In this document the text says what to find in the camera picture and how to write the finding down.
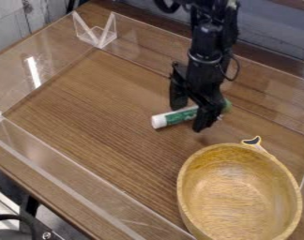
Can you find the clear acrylic front wall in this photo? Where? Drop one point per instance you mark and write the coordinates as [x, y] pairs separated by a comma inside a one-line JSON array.
[[102, 210]]

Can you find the green and white marker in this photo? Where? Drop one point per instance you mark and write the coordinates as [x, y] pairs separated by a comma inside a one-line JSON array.
[[172, 118]]

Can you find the brown wooden bowl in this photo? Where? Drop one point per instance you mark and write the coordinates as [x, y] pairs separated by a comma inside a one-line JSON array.
[[237, 194]]

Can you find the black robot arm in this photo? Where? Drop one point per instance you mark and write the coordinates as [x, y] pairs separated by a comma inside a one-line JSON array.
[[214, 28]]

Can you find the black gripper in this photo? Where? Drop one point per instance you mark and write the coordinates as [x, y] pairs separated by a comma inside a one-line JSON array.
[[196, 81]]

